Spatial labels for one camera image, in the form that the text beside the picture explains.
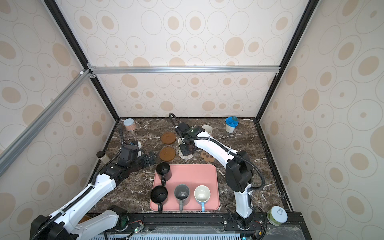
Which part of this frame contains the white woven round coaster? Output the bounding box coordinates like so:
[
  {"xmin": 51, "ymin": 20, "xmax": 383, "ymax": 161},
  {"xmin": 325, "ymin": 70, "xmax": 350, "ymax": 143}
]
[{"xmin": 179, "ymin": 150, "xmax": 193, "ymax": 160}]

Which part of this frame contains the light brown wooden coaster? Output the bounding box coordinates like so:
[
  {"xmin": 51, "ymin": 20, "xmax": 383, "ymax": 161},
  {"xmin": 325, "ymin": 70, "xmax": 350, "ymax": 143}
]
[{"xmin": 159, "ymin": 147, "xmax": 176, "ymax": 162}]

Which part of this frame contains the black mug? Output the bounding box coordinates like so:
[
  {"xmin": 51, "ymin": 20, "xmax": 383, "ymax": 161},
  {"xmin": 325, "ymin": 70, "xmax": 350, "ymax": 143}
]
[
  {"xmin": 156, "ymin": 162, "xmax": 172, "ymax": 186},
  {"xmin": 150, "ymin": 185, "xmax": 168, "ymax": 213}
]

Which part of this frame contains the dark brown wooden coaster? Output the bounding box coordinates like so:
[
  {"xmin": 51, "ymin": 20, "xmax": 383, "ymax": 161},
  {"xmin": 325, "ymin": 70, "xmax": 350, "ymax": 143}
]
[{"xmin": 161, "ymin": 132, "xmax": 177, "ymax": 145}]

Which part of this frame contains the cork paw print coaster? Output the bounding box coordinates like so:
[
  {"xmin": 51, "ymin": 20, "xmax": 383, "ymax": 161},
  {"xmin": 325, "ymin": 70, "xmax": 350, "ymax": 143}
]
[{"xmin": 201, "ymin": 151, "xmax": 216, "ymax": 163}]

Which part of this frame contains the pink handled white mug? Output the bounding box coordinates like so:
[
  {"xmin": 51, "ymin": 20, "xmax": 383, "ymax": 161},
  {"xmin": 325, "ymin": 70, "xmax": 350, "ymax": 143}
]
[{"xmin": 202, "ymin": 125, "xmax": 213, "ymax": 135}]

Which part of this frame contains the green handled white mug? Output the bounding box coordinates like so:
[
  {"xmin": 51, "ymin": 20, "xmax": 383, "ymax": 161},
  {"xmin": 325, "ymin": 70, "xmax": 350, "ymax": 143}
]
[{"xmin": 178, "ymin": 138, "xmax": 184, "ymax": 156}]

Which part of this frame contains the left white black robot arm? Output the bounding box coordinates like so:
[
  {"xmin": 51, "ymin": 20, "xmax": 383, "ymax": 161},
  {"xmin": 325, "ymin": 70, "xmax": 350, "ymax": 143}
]
[{"xmin": 30, "ymin": 150, "xmax": 157, "ymax": 240}]

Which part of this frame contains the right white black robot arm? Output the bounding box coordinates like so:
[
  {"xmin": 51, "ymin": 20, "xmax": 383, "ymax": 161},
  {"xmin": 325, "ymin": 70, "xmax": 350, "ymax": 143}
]
[{"xmin": 182, "ymin": 137, "xmax": 265, "ymax": 230}]

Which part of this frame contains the pink rectangular tray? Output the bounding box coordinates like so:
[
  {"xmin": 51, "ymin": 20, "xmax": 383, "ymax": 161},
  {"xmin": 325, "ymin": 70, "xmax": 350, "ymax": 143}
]
[{"xmin": 150, "ymin": 163, "xmax": 220, "ymax": 212}]

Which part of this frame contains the pink jar white lid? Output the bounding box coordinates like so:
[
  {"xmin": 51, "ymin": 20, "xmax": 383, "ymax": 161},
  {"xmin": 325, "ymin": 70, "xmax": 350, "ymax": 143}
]
[{"xmin": 123, "ymin": 119, "xmax": 137, "ymax": 132}]

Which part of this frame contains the grey mug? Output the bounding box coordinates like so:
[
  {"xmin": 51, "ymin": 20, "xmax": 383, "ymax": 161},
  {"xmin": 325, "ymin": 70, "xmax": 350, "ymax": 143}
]
[{"xmin": 174, "ymin": 184, "xmax": 190, "ymax": 212}]

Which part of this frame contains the small bottle black cap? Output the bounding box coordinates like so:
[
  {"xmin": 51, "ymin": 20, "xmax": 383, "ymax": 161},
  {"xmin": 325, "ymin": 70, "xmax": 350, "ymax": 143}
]
[{"xmin": 96, "ymin": 151, "xmax": 110, "ymax": 165}]

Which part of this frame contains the white cup blue lid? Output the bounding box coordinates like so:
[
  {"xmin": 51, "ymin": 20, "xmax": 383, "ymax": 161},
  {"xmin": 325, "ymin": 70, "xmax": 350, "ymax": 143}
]
[{"xmin": 225, "ymin": 116, "xmax": 239, "ymax": 134}]

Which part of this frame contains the horizontal aluminium bar rear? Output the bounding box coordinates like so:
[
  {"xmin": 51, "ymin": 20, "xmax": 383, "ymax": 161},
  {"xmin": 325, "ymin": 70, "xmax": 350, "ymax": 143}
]
[{"xmin": 90, "ymin": 66, "xmax": 280, "ymax": 74}]

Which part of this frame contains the diagonal aluminium bar left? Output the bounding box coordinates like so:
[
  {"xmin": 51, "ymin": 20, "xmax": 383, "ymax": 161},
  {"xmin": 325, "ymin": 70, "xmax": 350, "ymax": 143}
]
[{"xmin": 1, "ymin": 70, "xmax": 91, "ymax": 175}]

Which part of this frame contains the blue handled white mug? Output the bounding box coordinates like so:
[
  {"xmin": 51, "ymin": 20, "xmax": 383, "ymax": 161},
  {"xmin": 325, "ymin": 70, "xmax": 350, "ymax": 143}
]
[{"xmin": 194, "ymin": 185, "xmax": 211, "ymax": 212}]

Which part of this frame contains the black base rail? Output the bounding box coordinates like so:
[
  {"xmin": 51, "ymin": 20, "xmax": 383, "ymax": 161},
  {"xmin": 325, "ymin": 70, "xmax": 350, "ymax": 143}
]
[{"xmin": 53, "ymin": 212, "xmax": 313, "ymax": 240}]

